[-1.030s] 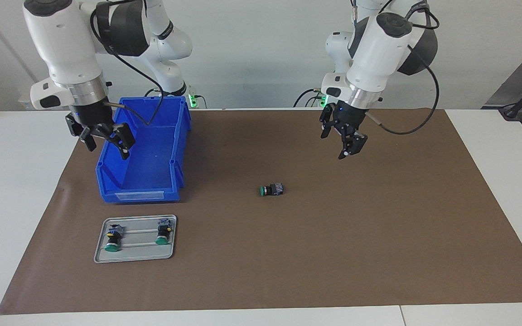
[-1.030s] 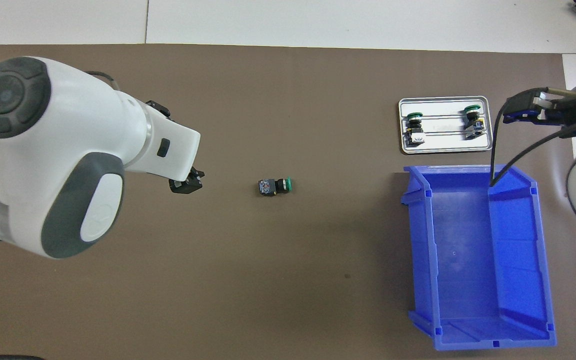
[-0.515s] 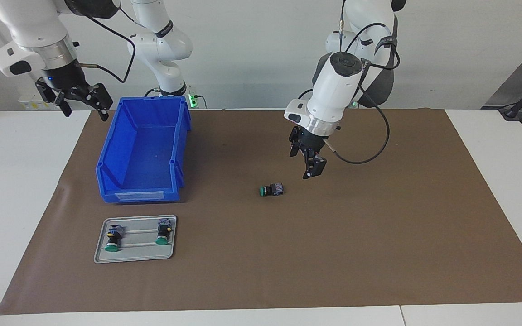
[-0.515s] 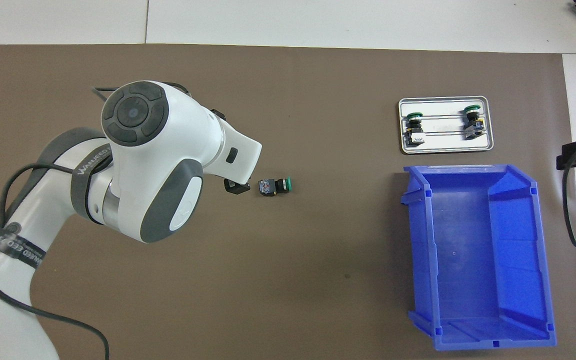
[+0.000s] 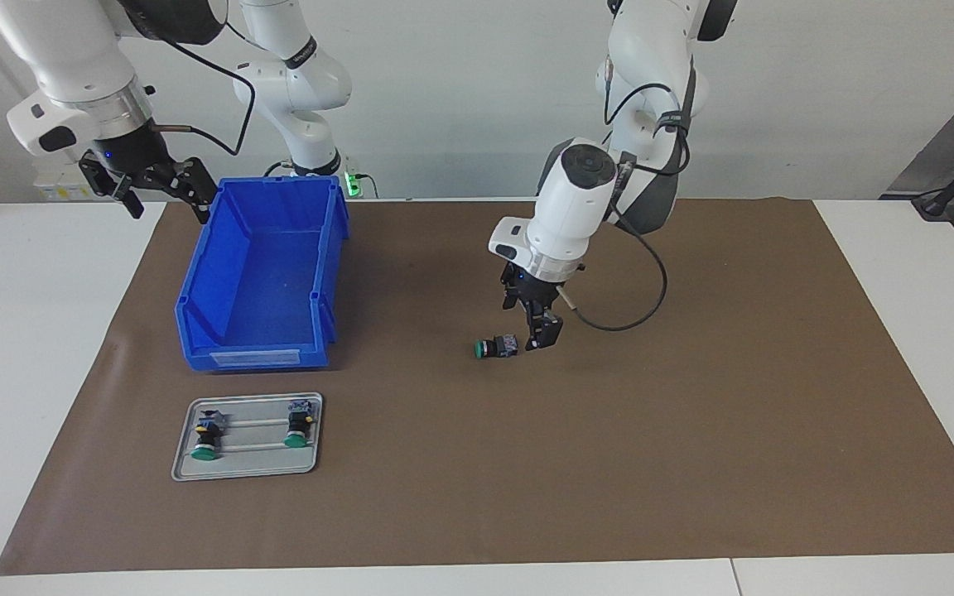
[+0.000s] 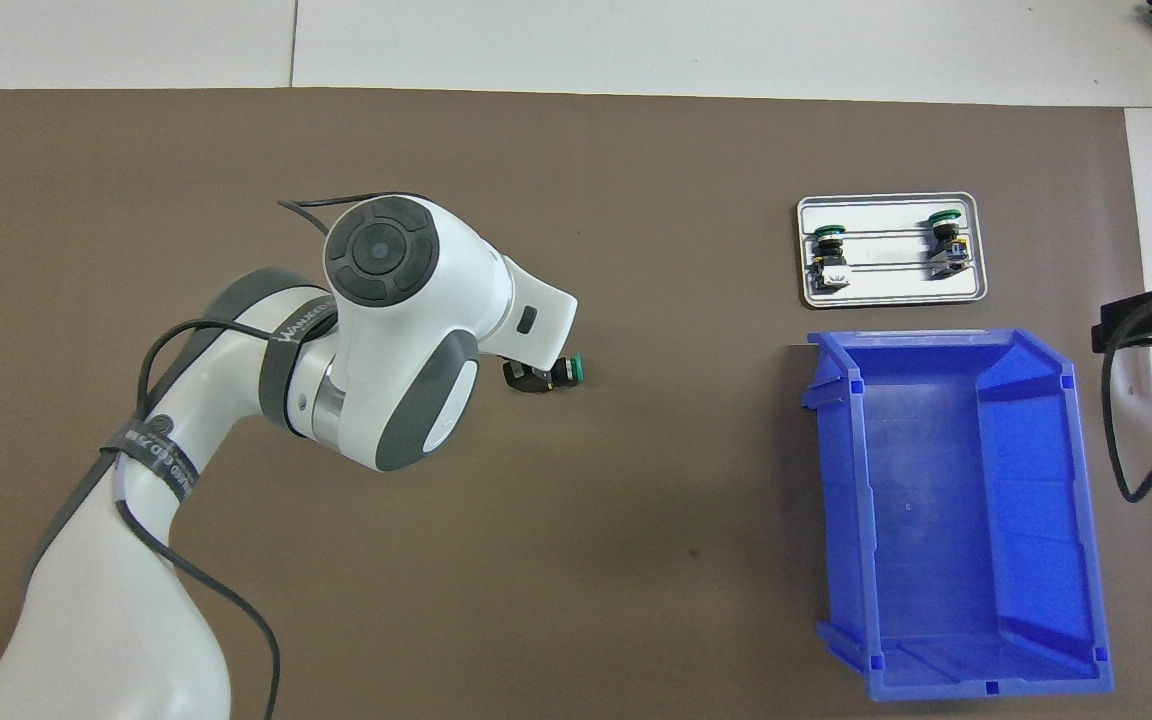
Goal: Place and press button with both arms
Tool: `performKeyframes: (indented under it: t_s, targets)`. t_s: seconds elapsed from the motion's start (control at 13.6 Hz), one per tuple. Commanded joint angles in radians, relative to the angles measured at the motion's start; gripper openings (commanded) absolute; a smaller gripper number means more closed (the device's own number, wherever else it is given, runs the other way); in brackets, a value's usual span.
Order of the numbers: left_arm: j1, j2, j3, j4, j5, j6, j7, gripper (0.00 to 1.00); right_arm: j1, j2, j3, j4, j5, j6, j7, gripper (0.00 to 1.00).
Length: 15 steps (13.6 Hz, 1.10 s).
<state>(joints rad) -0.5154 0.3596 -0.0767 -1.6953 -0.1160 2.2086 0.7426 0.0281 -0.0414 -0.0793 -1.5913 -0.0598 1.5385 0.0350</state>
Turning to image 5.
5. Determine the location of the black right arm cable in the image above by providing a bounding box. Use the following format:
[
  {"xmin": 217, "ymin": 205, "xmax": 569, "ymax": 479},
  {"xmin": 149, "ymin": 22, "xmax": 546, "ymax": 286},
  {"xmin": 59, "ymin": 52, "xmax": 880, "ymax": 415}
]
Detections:
[{"xmin": 142, "ymin": 21, "xmax": 258, "ymax": 158}]

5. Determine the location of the white wall socket box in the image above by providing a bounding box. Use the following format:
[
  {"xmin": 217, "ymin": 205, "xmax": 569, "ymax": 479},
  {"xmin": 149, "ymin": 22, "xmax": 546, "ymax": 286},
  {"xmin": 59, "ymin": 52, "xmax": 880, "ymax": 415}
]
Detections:
[{"xmin": 34, "ymin": 160, "xmax": 126, "ymax": 201}]

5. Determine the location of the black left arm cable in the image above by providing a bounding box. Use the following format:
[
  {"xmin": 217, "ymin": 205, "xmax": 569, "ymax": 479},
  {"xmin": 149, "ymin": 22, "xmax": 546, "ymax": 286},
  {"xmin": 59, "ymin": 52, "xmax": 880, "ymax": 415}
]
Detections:
[{"xmin": 556, "ymin": 79, "xmax": 693, "ymax": 332}]

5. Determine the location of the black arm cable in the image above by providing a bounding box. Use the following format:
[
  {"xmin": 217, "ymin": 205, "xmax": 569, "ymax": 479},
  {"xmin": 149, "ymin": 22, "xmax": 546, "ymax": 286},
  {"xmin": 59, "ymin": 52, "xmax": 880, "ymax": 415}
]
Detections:
[
  {"xmin": 556, "ymin": 79, "xmax": 693, "ymax": 332},
  {"xmin": 142, "ymin": 21, "xmax": 258, "ymax": 158}
]

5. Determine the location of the blue plastic storage bin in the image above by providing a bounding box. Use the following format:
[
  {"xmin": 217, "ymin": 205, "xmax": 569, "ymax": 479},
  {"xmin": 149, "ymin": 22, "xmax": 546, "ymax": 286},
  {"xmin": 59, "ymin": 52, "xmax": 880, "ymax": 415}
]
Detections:
[{"xmin": 175, "ymin": 175, "xmax": 351, "ymax": 371}]

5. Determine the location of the brown table mat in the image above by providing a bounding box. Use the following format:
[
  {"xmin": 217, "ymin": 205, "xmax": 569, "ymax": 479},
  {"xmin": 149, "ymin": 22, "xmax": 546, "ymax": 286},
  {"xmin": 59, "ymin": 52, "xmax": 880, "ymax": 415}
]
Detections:
[{"xmin": 0, "ymin": 197, "xmax": 954, "ymax": 576}]

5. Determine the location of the green push button switch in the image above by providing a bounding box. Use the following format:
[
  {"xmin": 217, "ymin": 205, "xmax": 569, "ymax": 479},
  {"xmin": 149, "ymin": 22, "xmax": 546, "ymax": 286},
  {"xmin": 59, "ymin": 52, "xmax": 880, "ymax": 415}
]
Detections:
[
  {"xmin": 191, "ymin": 410, "xmax": 225, "ymax": 461},
  {"xmin": 474, "ymin": 334, "xmax": 521, "ymax": 361},
  {"xmin": 283, "ymin": 400, "xmax": 316, "ymax": 449}
]

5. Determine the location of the silver metal tray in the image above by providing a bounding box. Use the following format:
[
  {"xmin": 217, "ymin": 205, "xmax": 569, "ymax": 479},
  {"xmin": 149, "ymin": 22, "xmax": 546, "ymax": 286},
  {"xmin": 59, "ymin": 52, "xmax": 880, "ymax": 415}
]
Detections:
[{"xmin": 171, "ymin": 392, "xmax": 324, "ymax": 482}]

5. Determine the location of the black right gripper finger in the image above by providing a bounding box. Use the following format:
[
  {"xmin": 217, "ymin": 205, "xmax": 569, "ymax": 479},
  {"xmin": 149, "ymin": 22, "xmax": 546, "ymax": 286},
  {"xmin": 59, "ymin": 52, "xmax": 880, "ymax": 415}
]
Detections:
[
  {"xmin": 79, "ymin": 156, "xmax": 145, "ymax": 220},
  {"xmin": 150, "ymin": 157, "xmax": 219, "ymax": 226}
]

